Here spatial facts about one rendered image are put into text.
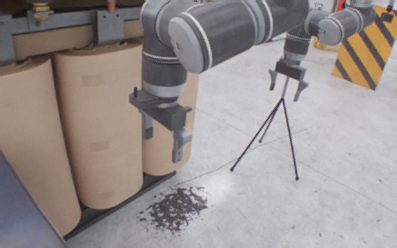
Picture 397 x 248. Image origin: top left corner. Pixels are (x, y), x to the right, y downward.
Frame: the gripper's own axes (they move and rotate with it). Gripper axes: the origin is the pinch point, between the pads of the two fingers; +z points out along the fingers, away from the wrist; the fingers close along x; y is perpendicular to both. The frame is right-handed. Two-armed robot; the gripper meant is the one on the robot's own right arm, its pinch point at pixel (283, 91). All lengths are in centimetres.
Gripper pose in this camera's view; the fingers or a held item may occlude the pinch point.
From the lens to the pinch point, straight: 125.1
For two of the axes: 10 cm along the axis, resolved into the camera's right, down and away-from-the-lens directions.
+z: -1.1, 8.5, 5.1
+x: -6.9, -4.4, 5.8
